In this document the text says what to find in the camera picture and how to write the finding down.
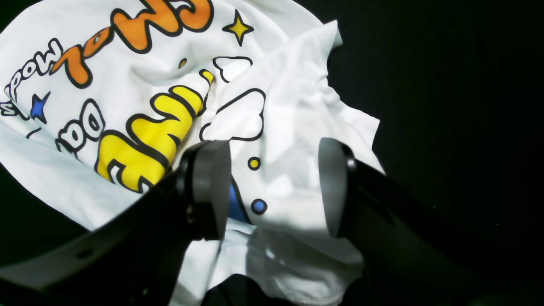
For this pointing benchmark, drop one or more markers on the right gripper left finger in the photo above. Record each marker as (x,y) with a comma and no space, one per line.
(134,259)

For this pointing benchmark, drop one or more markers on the black table cloth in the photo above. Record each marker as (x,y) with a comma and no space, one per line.
(458,85)

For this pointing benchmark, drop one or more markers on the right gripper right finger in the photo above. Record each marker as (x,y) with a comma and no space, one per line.
(414,257)

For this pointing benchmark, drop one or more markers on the white printed t-shirt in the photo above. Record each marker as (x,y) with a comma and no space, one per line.
(99,99)

